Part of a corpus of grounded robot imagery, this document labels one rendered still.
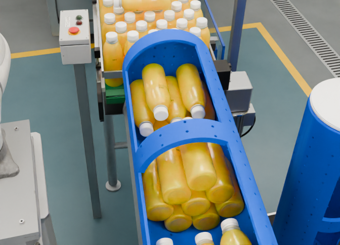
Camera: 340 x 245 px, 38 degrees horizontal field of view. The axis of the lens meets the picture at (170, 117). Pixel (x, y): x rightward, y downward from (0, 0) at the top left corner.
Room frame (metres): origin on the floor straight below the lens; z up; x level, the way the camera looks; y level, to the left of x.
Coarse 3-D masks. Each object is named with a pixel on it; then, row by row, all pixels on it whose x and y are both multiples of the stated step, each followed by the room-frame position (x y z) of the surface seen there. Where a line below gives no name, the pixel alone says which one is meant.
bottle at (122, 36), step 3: (126, 30) 1.48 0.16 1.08; (117, 33) 1.47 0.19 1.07; (120, 33) 1.47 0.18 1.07; (123, 33) 1.47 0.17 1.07; (126, 33) 1.48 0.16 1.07; (117, 36) 1.46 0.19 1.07; (120, 36) 1.46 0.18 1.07; (123, 36) 1.46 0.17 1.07; (126, 36) 1.47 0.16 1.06; (120, 39) 1.46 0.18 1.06; (123, 39) 1.46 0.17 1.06; (126, 39) 1.46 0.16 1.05; (120, 42) 1.45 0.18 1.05; (123, 42) 1.46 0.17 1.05; (123, 45) 1.45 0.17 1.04; (123, 57) 1.45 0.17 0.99
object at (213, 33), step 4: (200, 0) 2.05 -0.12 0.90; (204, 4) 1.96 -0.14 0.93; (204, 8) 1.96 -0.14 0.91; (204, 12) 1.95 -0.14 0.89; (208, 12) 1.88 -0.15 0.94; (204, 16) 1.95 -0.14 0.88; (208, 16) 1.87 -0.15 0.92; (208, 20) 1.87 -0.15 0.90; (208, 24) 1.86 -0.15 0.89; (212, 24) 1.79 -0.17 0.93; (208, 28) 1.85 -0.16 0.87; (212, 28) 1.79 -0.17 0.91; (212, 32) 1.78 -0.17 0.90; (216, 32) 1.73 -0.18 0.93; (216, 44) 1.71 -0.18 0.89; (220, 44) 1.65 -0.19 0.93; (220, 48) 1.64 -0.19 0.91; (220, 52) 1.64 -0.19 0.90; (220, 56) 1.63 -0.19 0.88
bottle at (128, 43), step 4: (128, 40) 1.42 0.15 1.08; (132, 40) 1.41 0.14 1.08; (136, 40) 1.42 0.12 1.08; (124, 44) 1.43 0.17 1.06; (128, 44) 1.41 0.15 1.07; (132, 44) 1.41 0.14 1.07; (124, 48) 1.42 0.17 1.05; (128, 48) 1.41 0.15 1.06; (124, 52) 1.41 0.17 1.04; (124, 56) 1.41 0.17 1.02
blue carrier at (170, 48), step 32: (160, 32) 1.24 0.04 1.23; (128, 64) 1.18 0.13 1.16; (160, 64) 1.25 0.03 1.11; (128, 96) 1.06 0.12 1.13; (224, 96) 1.03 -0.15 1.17; (160, 128) 0.85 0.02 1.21; (192, 128) 0.83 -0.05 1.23; (224, 128) 0.86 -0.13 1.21; (256, 192) 0.69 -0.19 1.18; (160, 224) 0.73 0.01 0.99; (192, 224) 0.76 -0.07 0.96; (256, 224) 0.58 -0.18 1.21
